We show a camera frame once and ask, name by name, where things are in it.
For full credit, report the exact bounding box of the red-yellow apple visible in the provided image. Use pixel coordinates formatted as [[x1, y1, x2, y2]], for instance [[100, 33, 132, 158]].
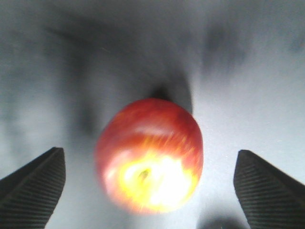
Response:
[[95, 98, 203, 214]]

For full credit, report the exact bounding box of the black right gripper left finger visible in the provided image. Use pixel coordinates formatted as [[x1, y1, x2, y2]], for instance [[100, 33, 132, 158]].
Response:
[[0, 147, 66, 229]]

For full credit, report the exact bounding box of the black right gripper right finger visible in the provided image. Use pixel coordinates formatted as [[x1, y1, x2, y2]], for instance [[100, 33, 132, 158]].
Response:
[[233, 150, 305, 229]]

